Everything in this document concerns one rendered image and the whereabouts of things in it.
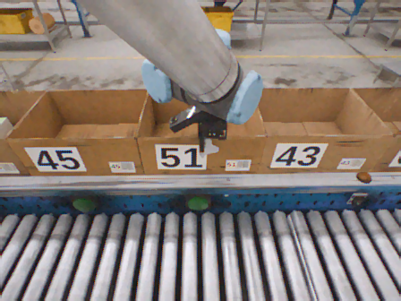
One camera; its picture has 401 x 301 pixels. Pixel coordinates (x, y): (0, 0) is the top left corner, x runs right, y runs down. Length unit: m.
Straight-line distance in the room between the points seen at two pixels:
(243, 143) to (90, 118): 0.66
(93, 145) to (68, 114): 0.37
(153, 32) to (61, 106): 0.91
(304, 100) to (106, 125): 0.82
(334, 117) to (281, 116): 0.23
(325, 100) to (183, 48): 0.90
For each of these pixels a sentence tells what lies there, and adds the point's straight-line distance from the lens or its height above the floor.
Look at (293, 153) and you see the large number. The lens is 0.83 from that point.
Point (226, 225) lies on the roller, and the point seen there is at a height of 0.75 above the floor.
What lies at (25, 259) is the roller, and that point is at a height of 0.75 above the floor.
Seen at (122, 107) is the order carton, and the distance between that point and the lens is 1.05.
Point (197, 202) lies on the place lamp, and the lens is 0.84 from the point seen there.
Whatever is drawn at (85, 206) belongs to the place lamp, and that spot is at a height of 0.81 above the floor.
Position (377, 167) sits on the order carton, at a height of 0.90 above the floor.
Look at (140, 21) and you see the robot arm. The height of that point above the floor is 1.45.
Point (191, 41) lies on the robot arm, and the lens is 0.28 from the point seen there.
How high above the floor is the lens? 1.52
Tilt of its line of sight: 43 degrees down
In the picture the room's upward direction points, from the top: straight up
